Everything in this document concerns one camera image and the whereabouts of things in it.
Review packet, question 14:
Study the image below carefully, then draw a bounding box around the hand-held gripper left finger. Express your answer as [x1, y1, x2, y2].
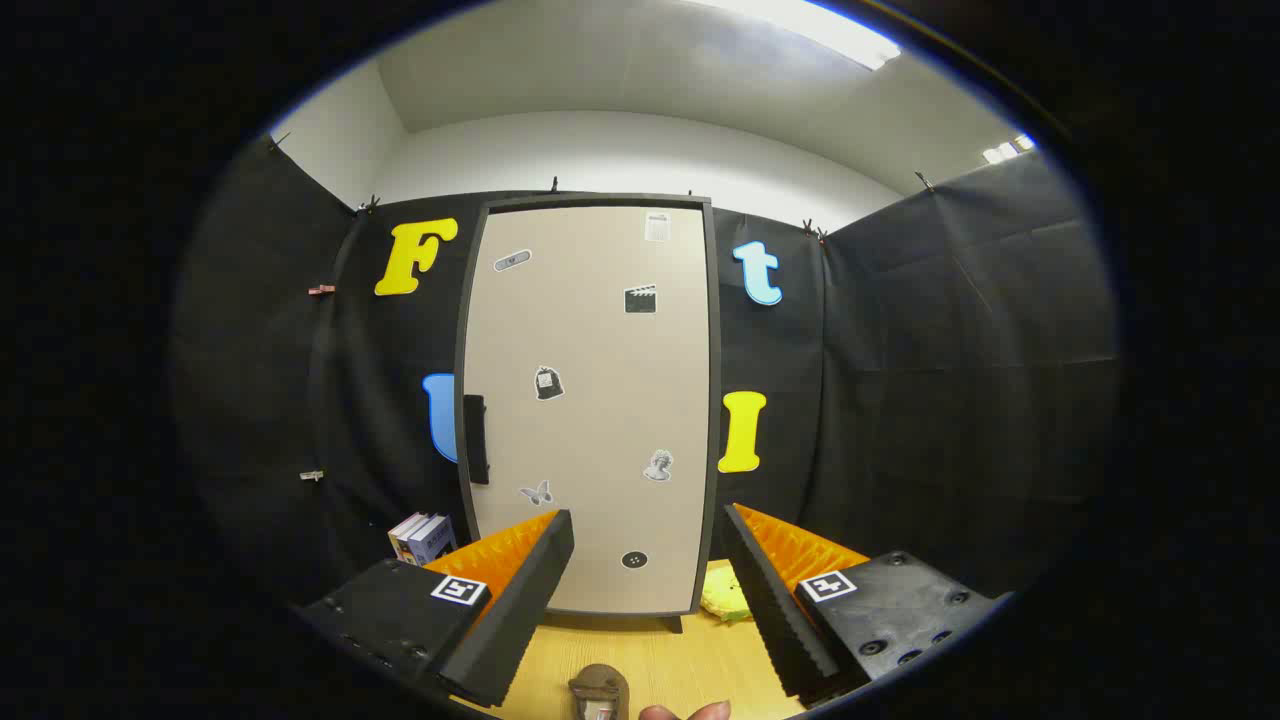
[298, 509, 577, 709]

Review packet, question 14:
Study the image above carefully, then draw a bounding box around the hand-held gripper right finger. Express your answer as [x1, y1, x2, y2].
[724, 503, 1011, 708]

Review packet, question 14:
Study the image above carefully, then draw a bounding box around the brown fuzzy shoe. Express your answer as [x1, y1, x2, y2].
[568, 663, 631, 720]

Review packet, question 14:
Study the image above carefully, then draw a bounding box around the black cabinet door handle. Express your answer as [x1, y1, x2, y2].
[463, 395, 490, 486]

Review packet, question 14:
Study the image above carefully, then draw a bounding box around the yellow fluffy cloth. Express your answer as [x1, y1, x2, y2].
[700, 570, 757, 623]

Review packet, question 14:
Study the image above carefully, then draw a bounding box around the blue book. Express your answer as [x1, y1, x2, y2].
[410, 514, 459, 568]

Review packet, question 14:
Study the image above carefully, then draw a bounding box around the white book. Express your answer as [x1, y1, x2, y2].
[388, 512, 429, 563]

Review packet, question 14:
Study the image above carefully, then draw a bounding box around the black backdrop cloth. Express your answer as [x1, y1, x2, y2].
[170, 135, 1121, 641]

